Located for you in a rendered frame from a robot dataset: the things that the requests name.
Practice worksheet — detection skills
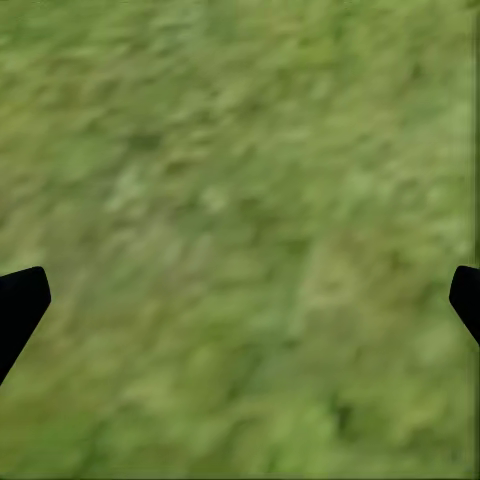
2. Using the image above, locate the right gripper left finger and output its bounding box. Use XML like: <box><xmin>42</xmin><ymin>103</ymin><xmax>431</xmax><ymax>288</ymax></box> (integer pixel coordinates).
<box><xmin>0</xmin><ymin>266</ymin><xmax>51</xmax><ymax>385</ymax></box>

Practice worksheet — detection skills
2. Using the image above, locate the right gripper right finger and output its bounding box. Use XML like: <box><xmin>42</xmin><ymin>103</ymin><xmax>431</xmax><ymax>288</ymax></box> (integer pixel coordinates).
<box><xmin>449</xmin><ymin>266</ymin><xmax>480</xmax><ymax>344</ymax></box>

